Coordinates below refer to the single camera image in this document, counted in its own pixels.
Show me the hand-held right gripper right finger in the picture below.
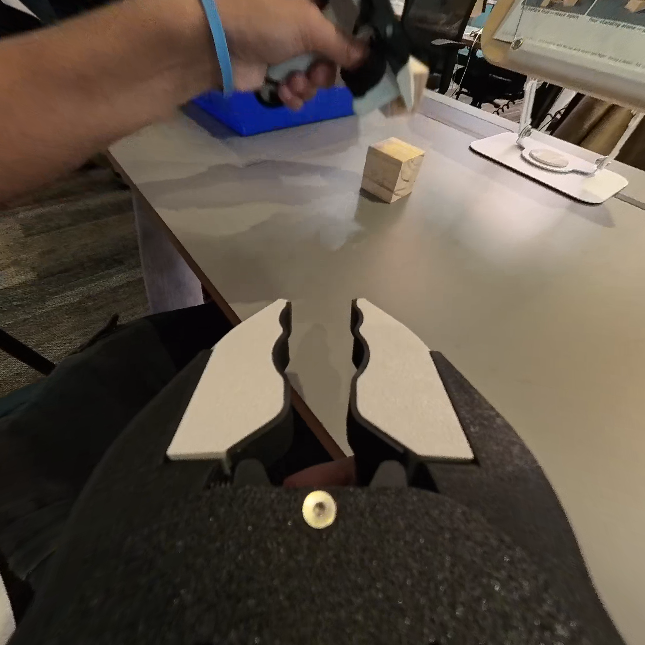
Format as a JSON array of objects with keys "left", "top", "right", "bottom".
[{"left": 347, "top": 297, "right": 476, "bottom": 464}]

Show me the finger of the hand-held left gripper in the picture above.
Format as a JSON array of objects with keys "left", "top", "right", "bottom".
[{"left": 352, "top": 66, "right": 406, "bottom": 118}]

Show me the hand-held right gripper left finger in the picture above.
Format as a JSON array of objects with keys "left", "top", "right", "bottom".
[{"left": 165, "top": 298, "right": 294, "bottom": 474}]

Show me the wooden cube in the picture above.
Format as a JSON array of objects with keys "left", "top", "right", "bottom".
[
  {"left": 361, "top": 137, "right": 425, "bottom": 204},
  {"left": 385, "top": 54, "right": 430, "bottom": 120}
]

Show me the person's left forearm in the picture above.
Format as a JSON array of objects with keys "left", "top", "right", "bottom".
[{"left": 0, "top": 0, "right": 232, "bottom": 202}]

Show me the person's left hand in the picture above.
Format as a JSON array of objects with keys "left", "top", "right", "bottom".
[{"left": 227, "top": 0, "right": 370, "bottom": 110}]

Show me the black office chair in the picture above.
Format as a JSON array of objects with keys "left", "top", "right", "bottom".
[{"left": 400, "top": 0, "right": 479, "bottom": 96}]

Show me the blue plastic tray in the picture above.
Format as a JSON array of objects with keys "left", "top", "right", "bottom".
[{"left": 182, "top": 86, "right": 354, "bottom": 138}]

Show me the grey table leg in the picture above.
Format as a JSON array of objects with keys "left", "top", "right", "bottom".
[{"left": 132, "top": 191, "right": 205, "bottom": 315}]

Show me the person's dark trouser leg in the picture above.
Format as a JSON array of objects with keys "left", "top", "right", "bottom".
[{"left": 0, "top": 302, "right": 238, "bottom": 580}]

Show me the sign stand with white base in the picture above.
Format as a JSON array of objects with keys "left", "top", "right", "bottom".
[{"left": 470, "top": 0, "right": 645, "bottom": 205}]

